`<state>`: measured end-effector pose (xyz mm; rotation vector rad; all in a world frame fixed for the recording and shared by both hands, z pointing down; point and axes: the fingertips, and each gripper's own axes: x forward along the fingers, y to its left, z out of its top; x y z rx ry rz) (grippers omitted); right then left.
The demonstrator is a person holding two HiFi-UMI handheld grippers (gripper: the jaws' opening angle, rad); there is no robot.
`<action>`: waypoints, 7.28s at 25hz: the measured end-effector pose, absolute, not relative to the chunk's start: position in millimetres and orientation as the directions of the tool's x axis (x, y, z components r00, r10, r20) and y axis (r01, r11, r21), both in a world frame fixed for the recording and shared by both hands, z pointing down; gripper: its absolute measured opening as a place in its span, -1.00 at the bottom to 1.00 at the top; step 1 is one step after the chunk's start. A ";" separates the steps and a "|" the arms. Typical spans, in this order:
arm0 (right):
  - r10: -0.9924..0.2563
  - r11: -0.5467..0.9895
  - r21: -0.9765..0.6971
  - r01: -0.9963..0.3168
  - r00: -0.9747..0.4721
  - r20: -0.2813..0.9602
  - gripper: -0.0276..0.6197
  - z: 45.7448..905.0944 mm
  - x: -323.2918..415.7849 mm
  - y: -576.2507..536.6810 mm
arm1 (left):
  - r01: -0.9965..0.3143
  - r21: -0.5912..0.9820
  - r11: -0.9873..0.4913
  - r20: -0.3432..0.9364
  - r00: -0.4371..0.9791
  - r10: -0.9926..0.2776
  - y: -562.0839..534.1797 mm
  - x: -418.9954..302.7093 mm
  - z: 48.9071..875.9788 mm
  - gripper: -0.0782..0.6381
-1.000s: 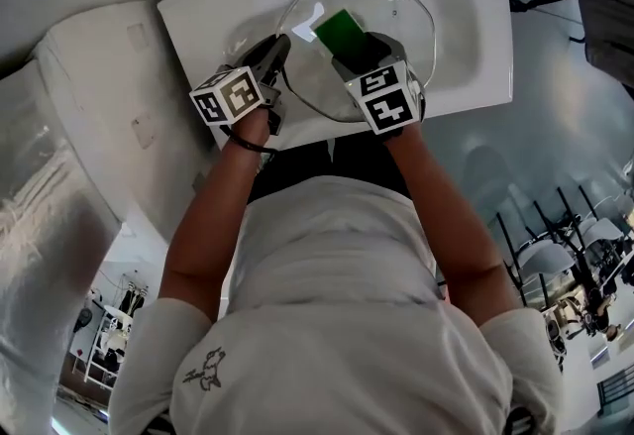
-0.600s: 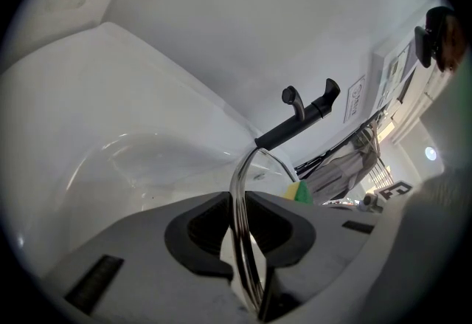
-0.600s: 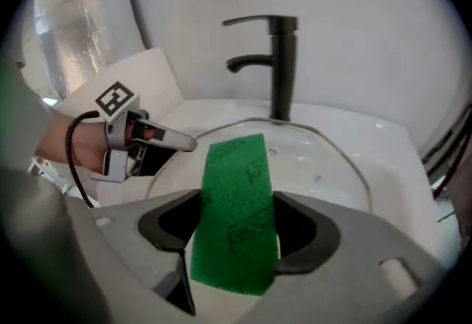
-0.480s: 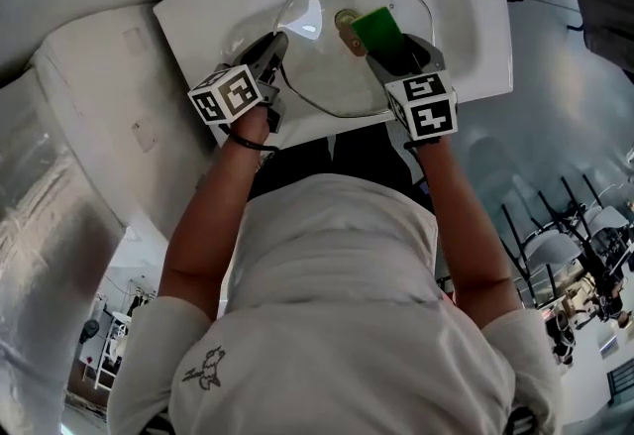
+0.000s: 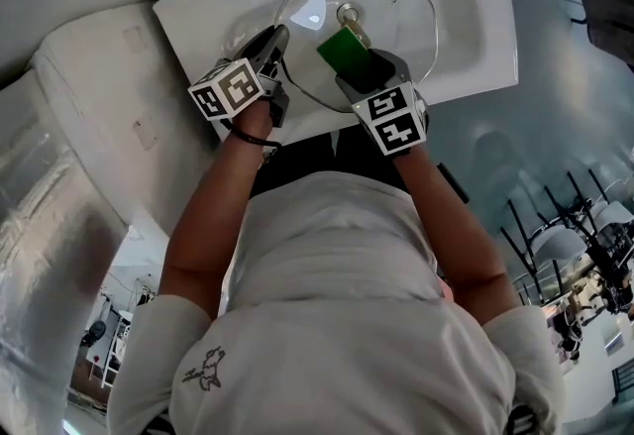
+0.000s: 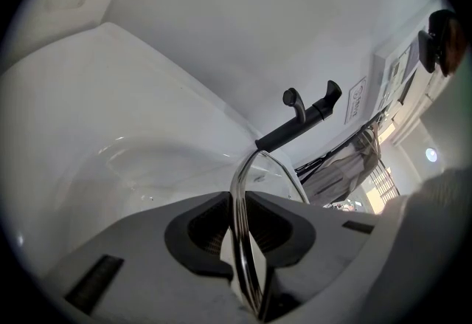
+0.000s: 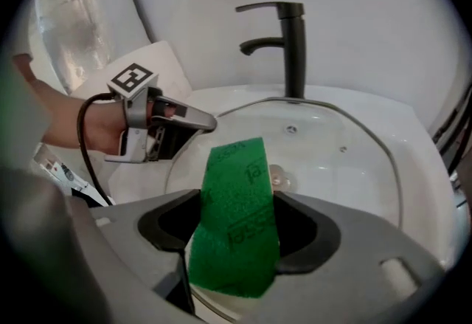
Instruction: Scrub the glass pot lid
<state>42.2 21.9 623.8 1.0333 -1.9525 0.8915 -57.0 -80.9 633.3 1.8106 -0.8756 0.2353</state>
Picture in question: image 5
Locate green sponge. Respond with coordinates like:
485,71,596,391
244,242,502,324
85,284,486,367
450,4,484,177
316,24,373,78

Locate white ceramic sink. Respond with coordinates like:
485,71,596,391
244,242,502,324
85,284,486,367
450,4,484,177
152,0,520,148

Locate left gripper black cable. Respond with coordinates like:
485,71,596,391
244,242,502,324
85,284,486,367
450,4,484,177
218,117,283,149

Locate glass pot lid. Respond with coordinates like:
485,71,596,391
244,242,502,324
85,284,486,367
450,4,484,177
272,0,439,114

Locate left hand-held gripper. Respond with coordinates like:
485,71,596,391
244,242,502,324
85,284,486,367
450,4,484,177
186,23,292,128

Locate person's black trousers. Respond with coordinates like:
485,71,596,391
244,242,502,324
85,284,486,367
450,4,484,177
249,125,413,199

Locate person's left forearm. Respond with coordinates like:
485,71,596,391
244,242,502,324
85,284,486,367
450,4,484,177
160,100,274,321

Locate black metal railing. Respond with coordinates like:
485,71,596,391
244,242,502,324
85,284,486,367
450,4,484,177
610,362,634,408

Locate grey coat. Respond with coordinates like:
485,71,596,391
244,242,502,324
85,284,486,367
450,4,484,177
576,0,634,54

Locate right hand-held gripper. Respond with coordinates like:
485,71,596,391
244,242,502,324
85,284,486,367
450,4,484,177
335,49,430,158

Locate person in white shirt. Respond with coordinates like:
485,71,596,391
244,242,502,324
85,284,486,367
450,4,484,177
107,169,566,435

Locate person's right forearm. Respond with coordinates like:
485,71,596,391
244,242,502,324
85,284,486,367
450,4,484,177
392,145,520,326

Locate grey chair with black legs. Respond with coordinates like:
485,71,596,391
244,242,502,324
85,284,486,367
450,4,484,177
498,168,595,306

